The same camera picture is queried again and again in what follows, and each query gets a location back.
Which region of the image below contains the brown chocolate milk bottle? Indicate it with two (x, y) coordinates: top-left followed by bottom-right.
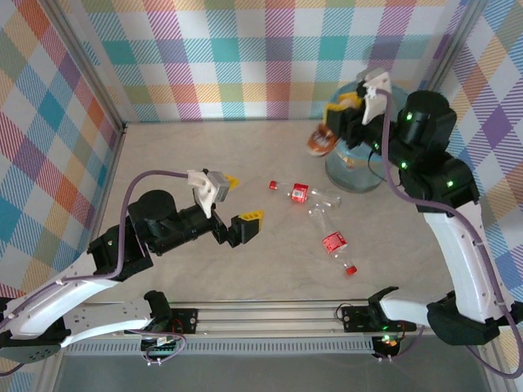
(306, 123), (341, 158)

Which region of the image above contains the clear cola bottle red label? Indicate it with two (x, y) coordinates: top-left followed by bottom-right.
(309, 206), (359, 278)
(268, 179), (342, 210)

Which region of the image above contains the waste bin with blue liner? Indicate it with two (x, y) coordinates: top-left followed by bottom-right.
(324, 83), (412, 194)

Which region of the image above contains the left controller board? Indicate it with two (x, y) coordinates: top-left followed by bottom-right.
(141, 335), (183, 357)

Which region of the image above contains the controller board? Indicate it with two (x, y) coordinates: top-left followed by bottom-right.
(370, 333), (404, 359)
(141, 335), (183, 357)

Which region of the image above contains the right controller board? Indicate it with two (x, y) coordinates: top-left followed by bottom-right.
(370, 333), (404, 359)

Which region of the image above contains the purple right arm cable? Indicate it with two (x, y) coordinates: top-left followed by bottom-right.
(375, 88), (523, 381)

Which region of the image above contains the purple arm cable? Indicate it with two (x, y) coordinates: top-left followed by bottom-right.
(0, 170), (191, 376)
(375, 88), (523, 381)

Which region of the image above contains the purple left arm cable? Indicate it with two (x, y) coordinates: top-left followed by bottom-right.
(0, 170), (191, 376)

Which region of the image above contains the aluminium side rail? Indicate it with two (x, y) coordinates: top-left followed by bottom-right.
(92, 124), (128, 246)

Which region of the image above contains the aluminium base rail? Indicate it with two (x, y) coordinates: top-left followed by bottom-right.
(65, 301), (498, 340)

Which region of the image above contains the aluminium corner post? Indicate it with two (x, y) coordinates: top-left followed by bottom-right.
(414, 0), (489, 105)
(47, 0), (128, 138)

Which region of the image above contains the grey slotted cable duct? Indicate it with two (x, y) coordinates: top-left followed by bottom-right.
(65, 341), (375, 356)

